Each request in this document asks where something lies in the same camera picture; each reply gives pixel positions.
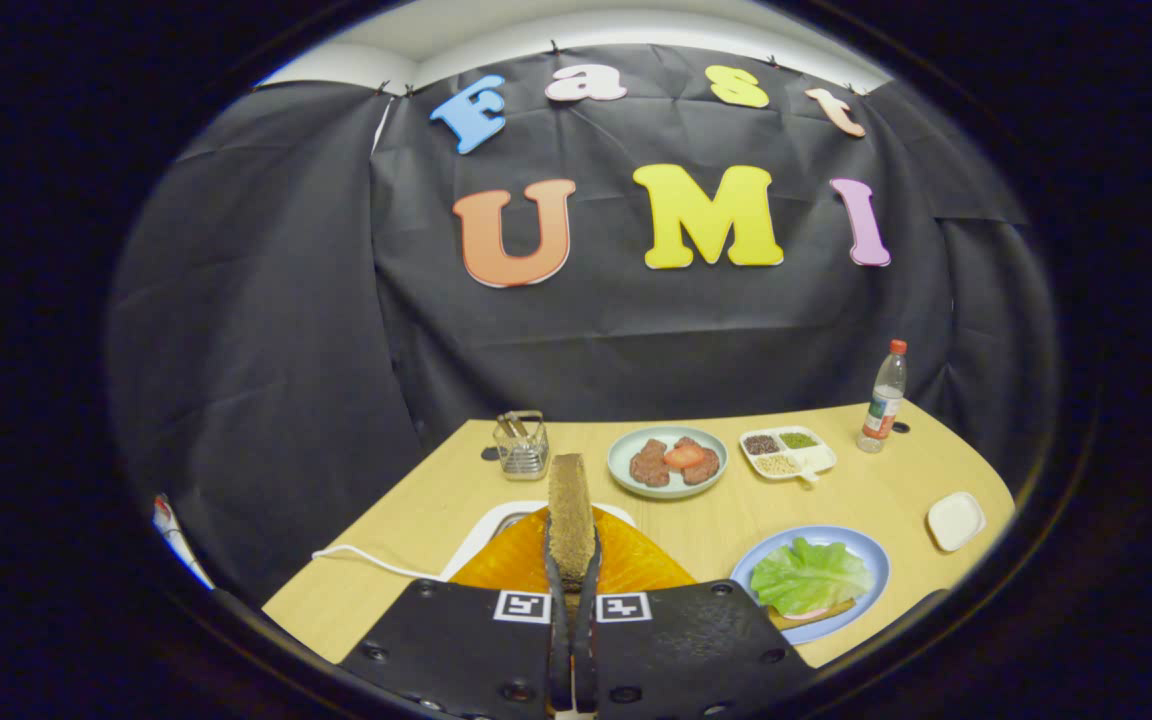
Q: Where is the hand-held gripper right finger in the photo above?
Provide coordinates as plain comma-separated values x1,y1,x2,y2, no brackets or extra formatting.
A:
572,508,817,716

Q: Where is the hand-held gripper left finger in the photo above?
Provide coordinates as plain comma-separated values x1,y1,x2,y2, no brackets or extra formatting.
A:
341,505,577,720

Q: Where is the brown bread slice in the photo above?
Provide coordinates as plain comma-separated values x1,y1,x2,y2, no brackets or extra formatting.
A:
547,453,599,593

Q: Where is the green lettuce leaf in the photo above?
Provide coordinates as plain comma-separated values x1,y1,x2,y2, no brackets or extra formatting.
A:
750,537,875,617

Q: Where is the white toaster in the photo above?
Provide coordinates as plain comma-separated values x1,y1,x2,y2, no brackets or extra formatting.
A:
441,500,637,581

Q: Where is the pale green plate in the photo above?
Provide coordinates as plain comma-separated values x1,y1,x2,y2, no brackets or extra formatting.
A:
607,426,729,500

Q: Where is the brown meat patty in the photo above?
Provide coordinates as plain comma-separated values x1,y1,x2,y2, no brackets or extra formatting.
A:
674,436,721,487
629,438,672,488

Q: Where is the clear glass utensil holder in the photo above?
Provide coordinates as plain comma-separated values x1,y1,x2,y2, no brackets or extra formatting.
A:
493,410,550,481

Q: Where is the toasted bread slice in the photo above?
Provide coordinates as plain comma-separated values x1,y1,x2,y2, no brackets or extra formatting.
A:
766,598,857,632

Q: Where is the white divided tray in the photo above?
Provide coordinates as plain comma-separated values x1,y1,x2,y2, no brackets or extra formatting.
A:
739,427,838,484

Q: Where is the blue plate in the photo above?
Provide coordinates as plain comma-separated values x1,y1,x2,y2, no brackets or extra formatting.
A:
730,525,892,646

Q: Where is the black backdrop cloth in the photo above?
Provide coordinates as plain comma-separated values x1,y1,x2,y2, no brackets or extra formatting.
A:
106,42,1057,606

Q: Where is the clear red-capped water bottle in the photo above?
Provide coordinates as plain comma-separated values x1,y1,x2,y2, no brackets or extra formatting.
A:
857,339,909,454

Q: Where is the small white dish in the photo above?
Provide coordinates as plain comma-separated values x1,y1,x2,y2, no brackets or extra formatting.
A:
926,491,987,553

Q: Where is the red white blue object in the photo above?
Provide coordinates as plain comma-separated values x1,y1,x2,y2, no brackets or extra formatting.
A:
151,493,217,591

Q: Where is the white toaster cable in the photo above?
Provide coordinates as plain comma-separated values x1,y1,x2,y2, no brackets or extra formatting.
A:
311,543,447,581

